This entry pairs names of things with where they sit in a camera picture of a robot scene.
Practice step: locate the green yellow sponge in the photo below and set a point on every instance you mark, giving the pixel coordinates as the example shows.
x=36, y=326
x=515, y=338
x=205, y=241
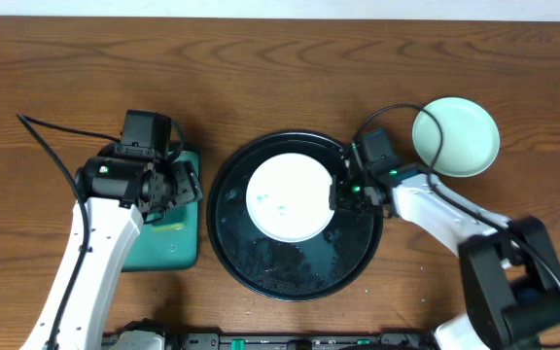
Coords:
x=168, y=224

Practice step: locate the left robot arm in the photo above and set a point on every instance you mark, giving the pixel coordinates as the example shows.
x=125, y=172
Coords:
x=140, y=215

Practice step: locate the white plate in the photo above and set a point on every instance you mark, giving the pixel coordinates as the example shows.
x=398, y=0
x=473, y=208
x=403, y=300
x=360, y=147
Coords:
x=288, y=197

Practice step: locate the dark green rectangular water tray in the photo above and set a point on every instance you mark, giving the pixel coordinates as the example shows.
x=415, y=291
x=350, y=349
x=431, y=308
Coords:
x=170, y=250

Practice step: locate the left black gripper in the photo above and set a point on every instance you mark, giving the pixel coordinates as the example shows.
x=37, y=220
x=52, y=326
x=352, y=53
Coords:
x=186, y=183

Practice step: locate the light green plate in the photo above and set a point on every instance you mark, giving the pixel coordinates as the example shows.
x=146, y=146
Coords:
x=458, y=137

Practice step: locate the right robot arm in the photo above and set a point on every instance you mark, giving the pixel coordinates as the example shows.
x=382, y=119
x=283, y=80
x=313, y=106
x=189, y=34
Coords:
x=509, y=268

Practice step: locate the round black serving tray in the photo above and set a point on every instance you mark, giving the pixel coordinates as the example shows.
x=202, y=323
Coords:
x=311, y=269

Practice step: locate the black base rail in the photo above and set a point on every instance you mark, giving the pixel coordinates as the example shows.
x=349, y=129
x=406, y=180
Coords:
x=214, y=341

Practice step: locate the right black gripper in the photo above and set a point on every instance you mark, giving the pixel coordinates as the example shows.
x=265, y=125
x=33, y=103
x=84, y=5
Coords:
x=340, y=195

